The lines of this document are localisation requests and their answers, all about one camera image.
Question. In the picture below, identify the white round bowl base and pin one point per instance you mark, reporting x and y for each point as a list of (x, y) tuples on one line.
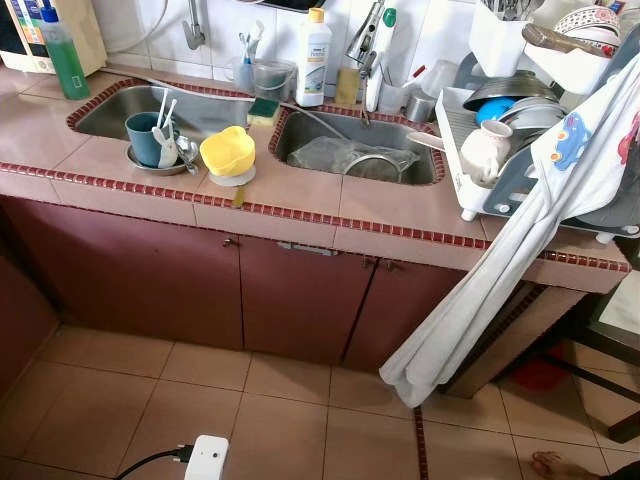
[(232, 182)]

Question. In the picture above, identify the yellow plastic bowl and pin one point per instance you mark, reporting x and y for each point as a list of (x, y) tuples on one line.
[(228, 150)]

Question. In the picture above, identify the steel bowl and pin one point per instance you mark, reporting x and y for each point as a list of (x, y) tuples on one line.
[(150, 170)]

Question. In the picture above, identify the teal mug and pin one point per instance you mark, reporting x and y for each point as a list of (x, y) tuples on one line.
[(140, 138)]

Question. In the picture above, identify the dark wooden table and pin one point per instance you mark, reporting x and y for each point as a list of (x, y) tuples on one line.
[(620, 300)]

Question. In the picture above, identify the white printed towel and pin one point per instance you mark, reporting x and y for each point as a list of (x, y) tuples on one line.
[(480, 290)]

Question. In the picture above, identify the red floor object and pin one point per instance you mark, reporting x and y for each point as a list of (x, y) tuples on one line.
[(540, 376)]

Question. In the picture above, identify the white ceramic jug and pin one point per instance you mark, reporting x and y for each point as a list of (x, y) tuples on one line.
[(485, 155)]

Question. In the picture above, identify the stacked steel plates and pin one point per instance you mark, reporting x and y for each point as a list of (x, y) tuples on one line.
[(520, 95)]

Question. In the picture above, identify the blue bowl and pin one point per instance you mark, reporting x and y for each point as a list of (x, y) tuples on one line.
[(492, 108)]

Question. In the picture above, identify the white dish rack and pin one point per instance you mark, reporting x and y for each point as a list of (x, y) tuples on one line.
[(455, 150)]

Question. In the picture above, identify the patterned white bowl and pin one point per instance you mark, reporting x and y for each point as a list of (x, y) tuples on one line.
[(590, 22)]

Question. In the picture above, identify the beige rice paddle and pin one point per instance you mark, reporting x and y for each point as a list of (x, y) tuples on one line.
[(425, 141)]

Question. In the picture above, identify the person's bare foot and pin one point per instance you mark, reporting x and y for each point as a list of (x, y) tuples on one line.
[(560, 465)]

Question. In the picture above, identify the white utensil holder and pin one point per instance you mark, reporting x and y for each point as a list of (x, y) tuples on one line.
[(497, 45)]

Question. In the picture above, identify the small steel cup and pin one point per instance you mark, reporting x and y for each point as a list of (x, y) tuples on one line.
[(420, 108)]

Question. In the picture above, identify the steel mesh strainer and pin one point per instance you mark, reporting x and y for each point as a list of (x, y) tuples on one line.
[(375, 165)]

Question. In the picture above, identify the white faucet filter green cap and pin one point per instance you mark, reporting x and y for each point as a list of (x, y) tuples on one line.
[(380, 55)]

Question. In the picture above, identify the beige sponge block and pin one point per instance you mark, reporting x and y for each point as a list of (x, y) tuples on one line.
[(346, 88)]

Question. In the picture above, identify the clear plastic bag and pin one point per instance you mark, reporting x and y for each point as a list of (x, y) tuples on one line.
[(320, 155)]

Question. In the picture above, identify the chrome sink faucet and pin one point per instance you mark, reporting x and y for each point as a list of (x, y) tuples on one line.
[(360, 45)]

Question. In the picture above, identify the steel sink basin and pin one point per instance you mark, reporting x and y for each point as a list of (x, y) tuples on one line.
[(110, 115), (300, 122)]

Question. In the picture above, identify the white detergent bottle yellow cap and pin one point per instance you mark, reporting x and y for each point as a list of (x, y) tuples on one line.
[(313, 65)]

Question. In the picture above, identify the clear plastic measuring cup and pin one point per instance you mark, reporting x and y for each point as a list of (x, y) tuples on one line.
[(275, 80)]

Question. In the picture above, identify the green yellow sponge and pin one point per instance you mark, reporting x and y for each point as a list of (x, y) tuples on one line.
[(263, 108)]

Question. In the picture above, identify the wide maroon cabinet door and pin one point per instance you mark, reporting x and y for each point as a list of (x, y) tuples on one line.
[(120, 270)]

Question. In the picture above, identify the green dish soap bottle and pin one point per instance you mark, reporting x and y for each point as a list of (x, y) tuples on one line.
[(65, 60)]

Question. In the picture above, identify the white beige water ioniser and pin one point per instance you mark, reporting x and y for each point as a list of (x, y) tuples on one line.
[(15, 40)]

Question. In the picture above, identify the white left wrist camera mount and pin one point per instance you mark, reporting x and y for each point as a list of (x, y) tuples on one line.
[(207, 460)]

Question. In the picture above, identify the grey wall tap nozzle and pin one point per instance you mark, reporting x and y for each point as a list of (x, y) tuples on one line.
[(195, 35)]

